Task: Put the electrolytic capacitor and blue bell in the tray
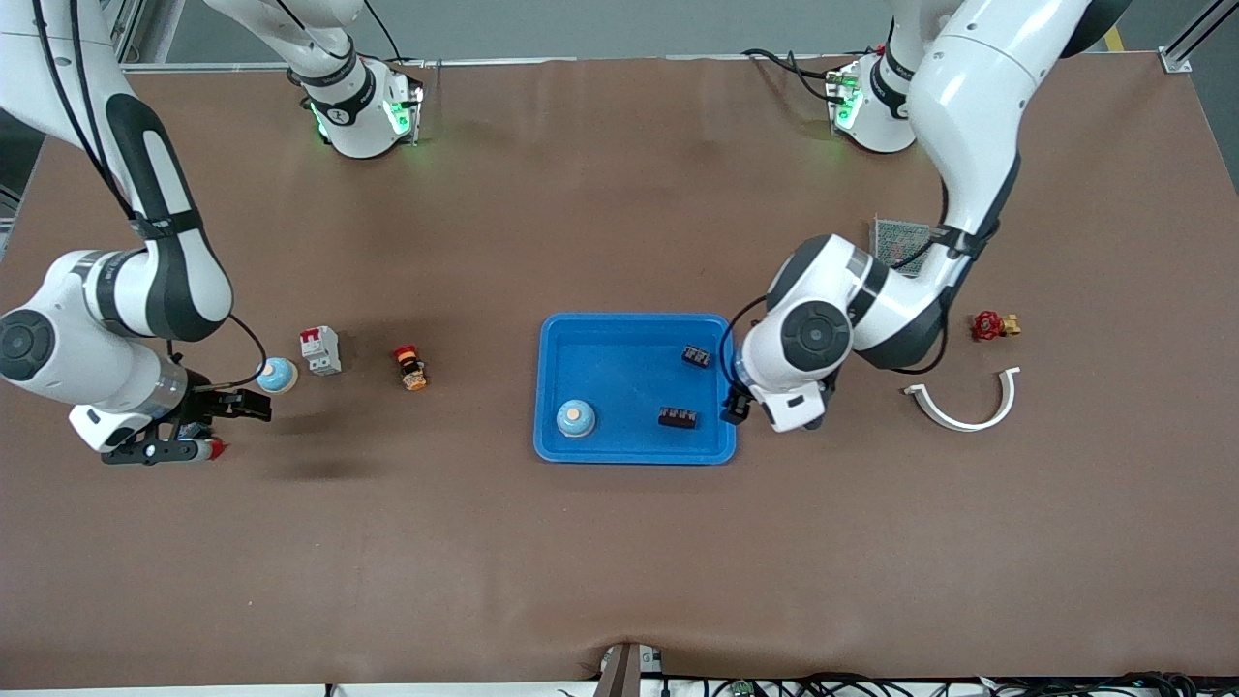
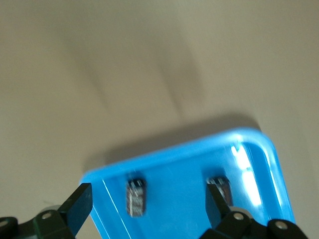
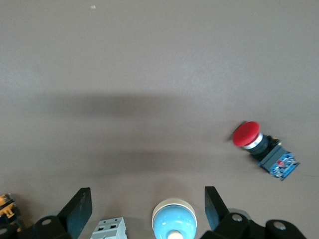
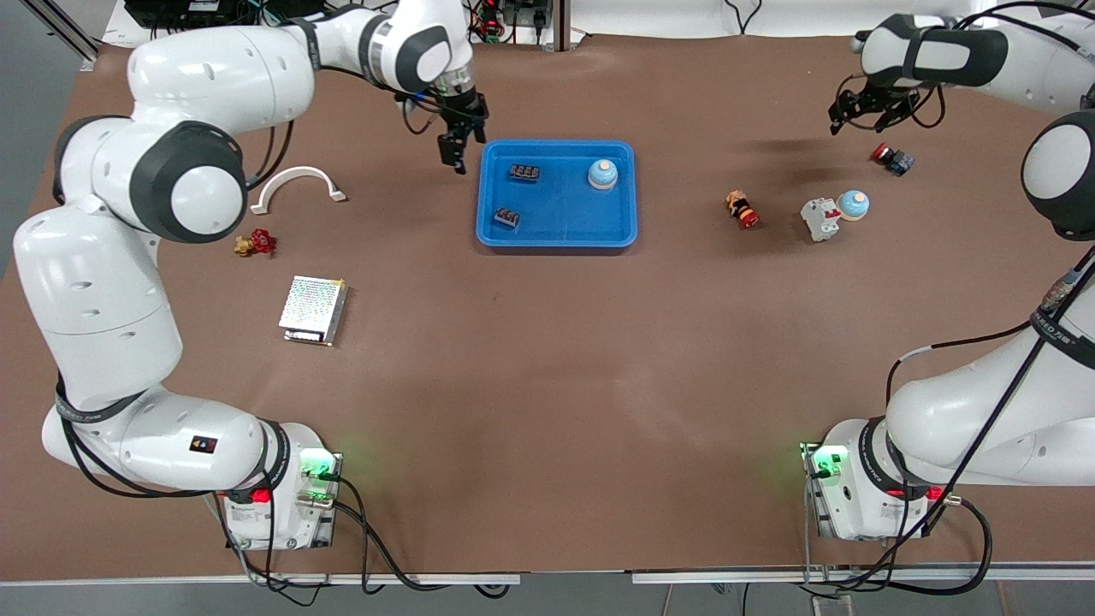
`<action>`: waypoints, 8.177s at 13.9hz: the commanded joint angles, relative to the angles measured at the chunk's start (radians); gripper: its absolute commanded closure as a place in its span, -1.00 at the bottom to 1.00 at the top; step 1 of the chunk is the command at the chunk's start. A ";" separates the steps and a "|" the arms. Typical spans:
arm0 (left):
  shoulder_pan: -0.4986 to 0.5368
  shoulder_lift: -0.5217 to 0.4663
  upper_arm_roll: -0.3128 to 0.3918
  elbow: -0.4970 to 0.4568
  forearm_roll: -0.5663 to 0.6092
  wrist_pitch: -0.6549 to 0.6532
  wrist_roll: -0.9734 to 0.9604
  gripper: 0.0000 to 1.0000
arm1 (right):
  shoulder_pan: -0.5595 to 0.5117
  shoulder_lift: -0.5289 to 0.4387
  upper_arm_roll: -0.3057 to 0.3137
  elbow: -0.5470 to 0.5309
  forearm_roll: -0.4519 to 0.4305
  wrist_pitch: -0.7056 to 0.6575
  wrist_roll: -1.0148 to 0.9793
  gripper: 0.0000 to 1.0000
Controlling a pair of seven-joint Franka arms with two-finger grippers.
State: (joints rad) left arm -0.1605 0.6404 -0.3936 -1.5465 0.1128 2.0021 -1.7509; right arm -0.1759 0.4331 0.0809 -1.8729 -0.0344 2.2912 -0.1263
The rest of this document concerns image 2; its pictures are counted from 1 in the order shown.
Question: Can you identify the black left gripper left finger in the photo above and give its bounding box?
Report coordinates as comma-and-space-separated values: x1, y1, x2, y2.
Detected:
0, 183, 93, 239

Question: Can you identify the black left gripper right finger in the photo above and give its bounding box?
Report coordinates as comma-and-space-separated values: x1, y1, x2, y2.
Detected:
196, 183, 308, 239

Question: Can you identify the long dark electrolytic capacitor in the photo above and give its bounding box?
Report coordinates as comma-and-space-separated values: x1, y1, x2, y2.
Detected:
206, 176, 234, 207

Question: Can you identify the short dark electrolytic capacitor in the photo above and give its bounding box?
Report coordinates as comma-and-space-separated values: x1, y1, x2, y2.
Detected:
124, 176, 148, 218

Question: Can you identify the blue plastic tray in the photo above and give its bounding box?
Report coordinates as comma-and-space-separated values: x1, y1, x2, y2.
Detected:
81, 126, 296, 239

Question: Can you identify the brown table cover sheet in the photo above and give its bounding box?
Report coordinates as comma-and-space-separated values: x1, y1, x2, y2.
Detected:
0, 0, 319, 239

